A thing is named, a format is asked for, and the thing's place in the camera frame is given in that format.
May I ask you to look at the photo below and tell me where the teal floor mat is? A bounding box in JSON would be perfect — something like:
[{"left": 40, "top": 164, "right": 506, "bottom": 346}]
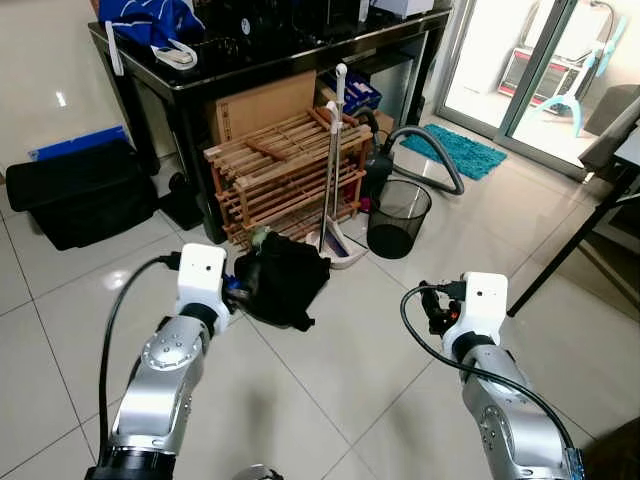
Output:
[{"left": 400, "top": 124, "right": 508, "bottom": 182}]

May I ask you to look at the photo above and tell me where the black fabric bag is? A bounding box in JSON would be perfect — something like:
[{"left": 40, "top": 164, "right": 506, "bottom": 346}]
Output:
[{"left": 235, "top": 232, "right": 332, "bottom": 331}]

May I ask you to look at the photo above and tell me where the black mesh waste bin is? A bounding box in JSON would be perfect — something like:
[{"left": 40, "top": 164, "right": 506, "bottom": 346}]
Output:
[{"left": 366, "top": 180, "right": 433, "bottom": 260}]

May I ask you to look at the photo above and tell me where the wooden slatted rack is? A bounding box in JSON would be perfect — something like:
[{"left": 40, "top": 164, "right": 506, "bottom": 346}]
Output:
[{"left": 204, "top": 108, "right": 369, "bottom": 247}]

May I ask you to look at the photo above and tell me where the black storage box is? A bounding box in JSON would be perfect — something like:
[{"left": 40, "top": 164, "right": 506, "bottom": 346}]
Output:
[{"left": 5, "top": 139, "right": 162, "bottom": 251}]

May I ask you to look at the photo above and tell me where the grey robot foot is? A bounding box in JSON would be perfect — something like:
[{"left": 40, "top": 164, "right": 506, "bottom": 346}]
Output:
[{"left": 235, "top": 465, "right": 283, "bottom": 480}]

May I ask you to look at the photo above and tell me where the flat brown cardboard box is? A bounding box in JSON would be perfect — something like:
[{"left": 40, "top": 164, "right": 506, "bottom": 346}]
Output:
[{"left": 208, "top": 71, "right": 320, "bottom": 144}]

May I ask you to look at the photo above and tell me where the blue flat lid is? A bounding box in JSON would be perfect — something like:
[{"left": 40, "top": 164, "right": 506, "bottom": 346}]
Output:
[{"left": 28, "top": 125, "right": 130, "bottom": 162}]

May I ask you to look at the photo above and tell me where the small blue box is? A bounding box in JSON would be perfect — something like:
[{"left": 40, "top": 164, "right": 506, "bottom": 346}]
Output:
[{"left": 344, "top": 72, "right": 384, "bottom": 112}]

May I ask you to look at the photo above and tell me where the turquoise drying rack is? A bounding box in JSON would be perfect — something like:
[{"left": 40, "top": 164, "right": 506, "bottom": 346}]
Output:
[{"left": 544, "top": 14, "right": 632, "bottom": 137}]

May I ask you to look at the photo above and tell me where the black glossy desk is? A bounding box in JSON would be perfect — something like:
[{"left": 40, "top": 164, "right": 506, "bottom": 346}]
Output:
[{"left": 88, "top": 8, "right": 453, "bottom": 244}]

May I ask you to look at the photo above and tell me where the white outdoor appliance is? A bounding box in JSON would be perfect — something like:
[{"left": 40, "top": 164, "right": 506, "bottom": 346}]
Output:
[{"left": 500, "top": 45, "right": 591, "bottom": 107}]

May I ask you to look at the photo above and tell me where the blue fabric bag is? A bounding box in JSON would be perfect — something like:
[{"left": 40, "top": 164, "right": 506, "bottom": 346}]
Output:
[{"left": 98, "top": 0, "right": 207, "bottom": 49}]

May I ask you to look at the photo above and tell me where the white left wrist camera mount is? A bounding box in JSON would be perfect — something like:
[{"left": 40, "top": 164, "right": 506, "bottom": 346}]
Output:
[{"left": 177, "top": 244, "right": 229, "bottom": 321}]

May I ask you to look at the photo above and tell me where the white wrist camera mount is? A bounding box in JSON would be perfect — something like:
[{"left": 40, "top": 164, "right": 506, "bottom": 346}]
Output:
[
  {"left": 455, "top": 272, "right": 509, "bottom": 336},
  {"left": 177, "top": 244, "right": 229, "bottom": 321}
]

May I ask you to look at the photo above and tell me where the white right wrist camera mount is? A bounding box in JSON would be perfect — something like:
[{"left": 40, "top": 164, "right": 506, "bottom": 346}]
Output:
[{"left": 455, "top": 272, "right": 509, "bottom": 336}]

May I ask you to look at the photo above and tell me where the grey vacuum hose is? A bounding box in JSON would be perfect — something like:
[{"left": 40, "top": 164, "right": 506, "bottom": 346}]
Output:
[{"left": 384, "top": 125, "right": 467, "bottom": 197}]

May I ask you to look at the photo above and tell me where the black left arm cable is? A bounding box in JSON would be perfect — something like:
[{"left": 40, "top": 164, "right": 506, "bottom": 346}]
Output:
[{"left": 98, "top": 254, "right": 181, "bottom": 451}]

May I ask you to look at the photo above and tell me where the white looped strap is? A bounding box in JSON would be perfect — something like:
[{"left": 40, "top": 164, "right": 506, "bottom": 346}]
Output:
[{"left": 150, "top": 40, "right": 199, "bottom": 72}]

